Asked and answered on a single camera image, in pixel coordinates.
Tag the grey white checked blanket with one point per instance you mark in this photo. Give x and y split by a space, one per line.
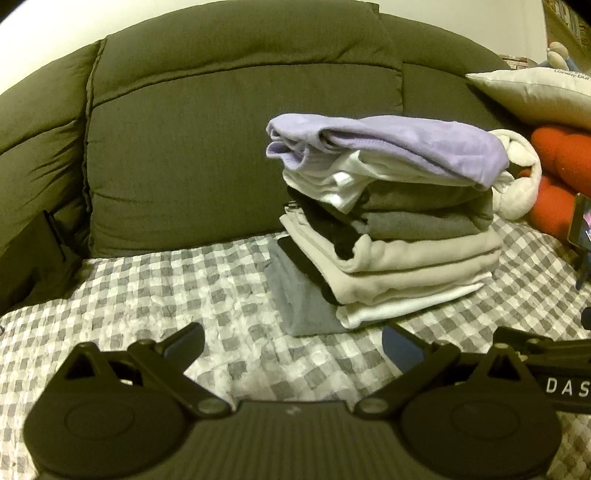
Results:
184 286

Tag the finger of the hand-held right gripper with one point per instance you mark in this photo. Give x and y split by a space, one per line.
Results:
540 344

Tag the white bookshelf with books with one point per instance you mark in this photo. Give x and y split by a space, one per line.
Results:
568 18

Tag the smartphone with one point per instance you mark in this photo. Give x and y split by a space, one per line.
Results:
581 224

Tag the stack of folded clothes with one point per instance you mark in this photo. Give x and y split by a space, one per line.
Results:
415 258

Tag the orange plush pillow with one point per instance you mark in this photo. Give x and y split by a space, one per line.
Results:
563 152

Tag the white pillow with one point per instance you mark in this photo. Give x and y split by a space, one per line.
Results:
535 92

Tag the blue white plush toy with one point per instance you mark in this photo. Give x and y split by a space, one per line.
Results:
558 55

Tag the lavender pants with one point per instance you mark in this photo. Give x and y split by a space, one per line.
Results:
392 143

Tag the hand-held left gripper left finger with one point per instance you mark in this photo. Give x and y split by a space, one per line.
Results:
184 344

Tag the dark blue phone stand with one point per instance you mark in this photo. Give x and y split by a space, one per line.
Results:
585 272

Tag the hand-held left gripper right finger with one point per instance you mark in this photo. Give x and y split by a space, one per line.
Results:
401 346

